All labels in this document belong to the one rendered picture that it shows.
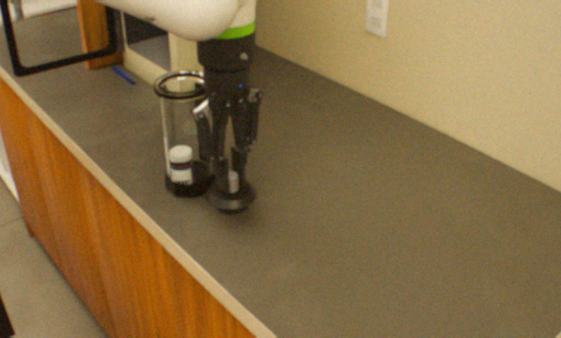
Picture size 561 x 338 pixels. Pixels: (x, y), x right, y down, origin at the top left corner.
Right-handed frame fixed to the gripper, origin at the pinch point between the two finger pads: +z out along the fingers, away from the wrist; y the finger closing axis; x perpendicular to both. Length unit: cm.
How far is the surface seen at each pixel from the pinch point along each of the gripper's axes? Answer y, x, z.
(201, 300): 9.2, 1.9, 25.1
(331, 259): -6.4, 20.0, 10.6
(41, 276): 15, -119, 105
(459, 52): -61, 3, -9
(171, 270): 9.3, -9.1, 25.3
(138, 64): -17, -70, 7
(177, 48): -18, -48, -4
